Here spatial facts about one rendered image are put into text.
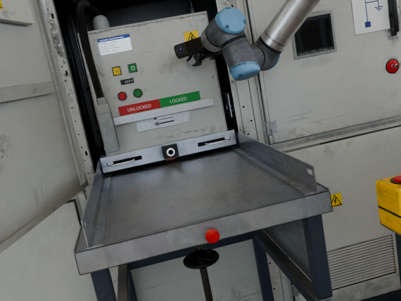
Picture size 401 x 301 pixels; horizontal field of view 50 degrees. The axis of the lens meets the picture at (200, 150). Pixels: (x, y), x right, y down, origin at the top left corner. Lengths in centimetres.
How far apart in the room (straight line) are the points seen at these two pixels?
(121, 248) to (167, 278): 81
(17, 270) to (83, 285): 25
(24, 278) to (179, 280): 59
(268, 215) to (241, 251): 79
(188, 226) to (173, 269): 80
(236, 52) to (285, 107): 45
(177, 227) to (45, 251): 83
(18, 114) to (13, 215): 30
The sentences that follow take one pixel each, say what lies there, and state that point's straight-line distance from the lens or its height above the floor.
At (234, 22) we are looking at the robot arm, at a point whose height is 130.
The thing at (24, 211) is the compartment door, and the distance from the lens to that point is 134.
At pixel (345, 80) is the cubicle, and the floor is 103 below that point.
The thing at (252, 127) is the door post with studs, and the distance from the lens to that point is 170.
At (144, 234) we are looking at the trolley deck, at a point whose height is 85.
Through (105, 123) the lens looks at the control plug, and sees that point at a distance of 156.
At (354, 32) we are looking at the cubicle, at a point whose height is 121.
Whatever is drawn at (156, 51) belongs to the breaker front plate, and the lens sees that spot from 167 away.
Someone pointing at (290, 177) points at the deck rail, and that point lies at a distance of 121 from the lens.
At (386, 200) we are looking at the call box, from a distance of 94.
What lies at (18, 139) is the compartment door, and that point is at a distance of 136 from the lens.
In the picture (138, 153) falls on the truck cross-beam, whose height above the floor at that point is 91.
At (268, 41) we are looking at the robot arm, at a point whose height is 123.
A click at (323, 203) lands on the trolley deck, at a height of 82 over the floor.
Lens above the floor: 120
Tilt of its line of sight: 11 degrees down
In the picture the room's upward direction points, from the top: 11 degrees counter-clockwise
